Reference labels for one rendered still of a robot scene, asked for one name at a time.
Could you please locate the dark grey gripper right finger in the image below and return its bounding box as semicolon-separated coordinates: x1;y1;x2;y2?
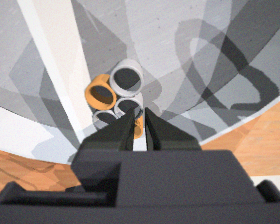
145;107;202;151

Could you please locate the orange hollow cylinder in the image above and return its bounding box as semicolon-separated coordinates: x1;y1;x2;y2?
85;74;118;110
134;116;143;139

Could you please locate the silver metal bushing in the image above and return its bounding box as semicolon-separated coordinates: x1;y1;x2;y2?
114;92;143;120
92;105;119;129
109;59;144;98

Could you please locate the grey round turntable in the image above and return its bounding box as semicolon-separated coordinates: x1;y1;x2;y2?
0;0;280;165

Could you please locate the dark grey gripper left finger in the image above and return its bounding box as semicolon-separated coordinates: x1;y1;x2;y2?
78;107;135;151

